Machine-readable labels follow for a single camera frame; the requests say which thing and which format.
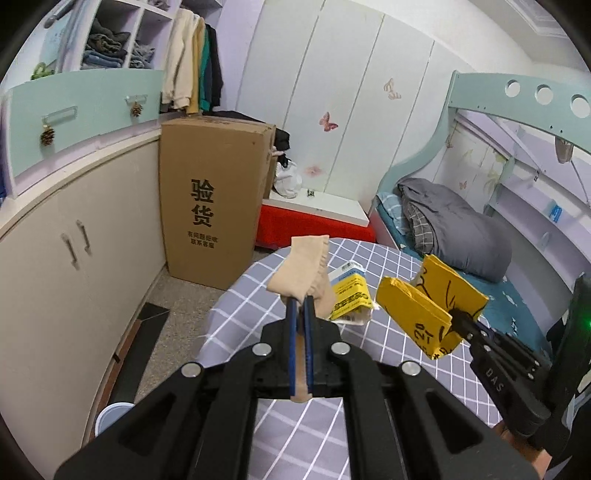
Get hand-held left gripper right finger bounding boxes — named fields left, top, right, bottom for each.
left=303, top=295, right=542, bottom=480

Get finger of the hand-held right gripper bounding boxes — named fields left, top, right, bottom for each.
left=478, top=318, right=554, bottom=367
left=449, top=308, right=543, bottom=376

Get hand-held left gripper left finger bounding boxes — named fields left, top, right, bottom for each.
left=53, top=298, right=301, bottom=480

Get yellow paper bag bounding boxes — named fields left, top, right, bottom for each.
left=376, top=254, right=489, bottom=360

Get beige sock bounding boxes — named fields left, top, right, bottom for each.
left=266, top=235, right=339, bottom=403

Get light blue plastic bucket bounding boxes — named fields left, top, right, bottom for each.
left=95, top=401, right=136, bottom=439

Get blue bed sheet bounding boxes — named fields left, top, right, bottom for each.
left=375, top=191, right=557, bottom=354

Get grey checked tablecloth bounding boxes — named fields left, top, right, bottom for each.
left=198, top=237, right=505, bottom=480

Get white yellow carton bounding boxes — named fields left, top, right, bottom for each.
left=329, top=262, right=374, bottom=325

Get grey duvet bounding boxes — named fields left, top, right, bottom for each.
left=397, top=178, right=513, bottom=284

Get red storage box white lid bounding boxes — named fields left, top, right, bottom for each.
left=253, top=189, right=376, bottom=251

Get white crumpled bag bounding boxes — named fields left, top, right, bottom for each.
left=272, top=161, right=304, bottom=199

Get tall cardboard box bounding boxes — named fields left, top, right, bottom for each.
left=158, top=116, right=277, bottom=291

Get black clothing pile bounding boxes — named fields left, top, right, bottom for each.
left=272, top=128, right=293, bottom=168

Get cream low cabinet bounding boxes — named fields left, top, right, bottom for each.
left=0, top=134, right=169, bottom=435

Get dark cloth on box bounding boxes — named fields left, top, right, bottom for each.
left=209, top=110, right=279, bottom=126

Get white wardrobe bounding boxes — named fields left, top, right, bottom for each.
left=221, top=0, right=457, bottom=223

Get hanging black garment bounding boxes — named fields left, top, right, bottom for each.
left=205, top=23, right=225, bottom=110

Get hanging yellow garment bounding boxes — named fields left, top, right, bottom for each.
left=187, top=23, right=206, bottom=116

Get hanging green garment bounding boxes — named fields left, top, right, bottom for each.
left=198, top=32, right=214, bottom=112

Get mint green drawer front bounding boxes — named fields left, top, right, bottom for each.
left=6, top=69, right=165, bottom=180

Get hanging cream garment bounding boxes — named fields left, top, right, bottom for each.
left=160, top=9, right=206, bottom=112

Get folded grey clothes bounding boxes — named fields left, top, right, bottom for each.
left=129, top=41, right=156, bottom=69

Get folded dark clothes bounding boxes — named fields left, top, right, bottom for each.
left=82, top=30, right=129, bottom=71

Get lavender cubby shelf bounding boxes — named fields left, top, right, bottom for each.
left=60, top=0, right=186, bottom=73

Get mint green bed frame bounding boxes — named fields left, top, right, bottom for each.
left=373, top=71, right=591, bottom=217

